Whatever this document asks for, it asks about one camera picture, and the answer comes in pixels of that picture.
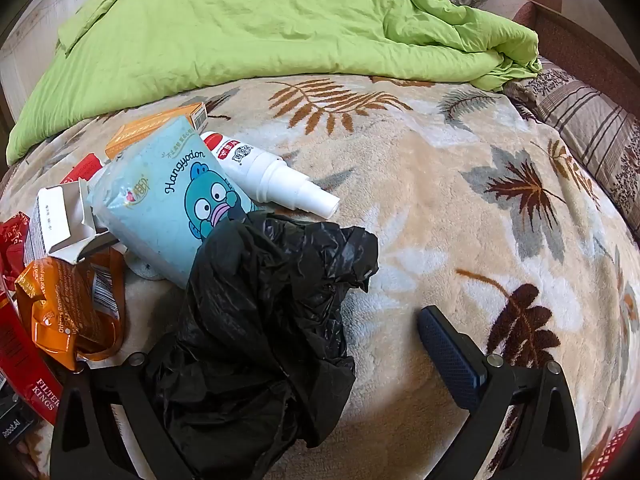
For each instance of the black plastic bag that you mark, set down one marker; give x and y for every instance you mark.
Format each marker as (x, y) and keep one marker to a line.
(260, 320)

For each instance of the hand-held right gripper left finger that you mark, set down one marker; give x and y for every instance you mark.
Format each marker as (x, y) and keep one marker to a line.
(115, 381)

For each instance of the leaf print blanket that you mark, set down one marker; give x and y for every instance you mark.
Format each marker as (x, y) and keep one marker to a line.
(425, 210)

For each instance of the light blue tissue pack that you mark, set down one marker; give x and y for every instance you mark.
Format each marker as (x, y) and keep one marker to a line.
(150, 210)

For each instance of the small red pack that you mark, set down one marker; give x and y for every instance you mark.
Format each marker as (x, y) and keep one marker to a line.
(80, 170)

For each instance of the white spray bottle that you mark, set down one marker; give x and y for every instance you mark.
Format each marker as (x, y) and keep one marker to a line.
(260, 167)

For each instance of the white cardboard carton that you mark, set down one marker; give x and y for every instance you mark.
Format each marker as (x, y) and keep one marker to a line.
(52, 215)

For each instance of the brown upholstered headboard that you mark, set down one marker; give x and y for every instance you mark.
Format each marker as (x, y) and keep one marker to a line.
(565, 35)

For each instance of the long red carton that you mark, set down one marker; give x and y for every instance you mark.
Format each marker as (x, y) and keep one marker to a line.
(25, 365)

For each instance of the green quilt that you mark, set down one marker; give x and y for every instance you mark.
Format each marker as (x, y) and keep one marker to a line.
(250, 20)

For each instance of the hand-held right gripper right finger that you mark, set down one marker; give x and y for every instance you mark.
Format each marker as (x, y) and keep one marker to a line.
(450, 355)

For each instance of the orange cardboard box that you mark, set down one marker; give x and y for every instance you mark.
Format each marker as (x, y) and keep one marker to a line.
(145, 130)

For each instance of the orange snack wrapper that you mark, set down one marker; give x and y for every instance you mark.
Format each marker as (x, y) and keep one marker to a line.
(65, 310)

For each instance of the striped beige pillow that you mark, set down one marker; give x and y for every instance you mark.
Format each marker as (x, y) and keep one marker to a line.
(590, 120)

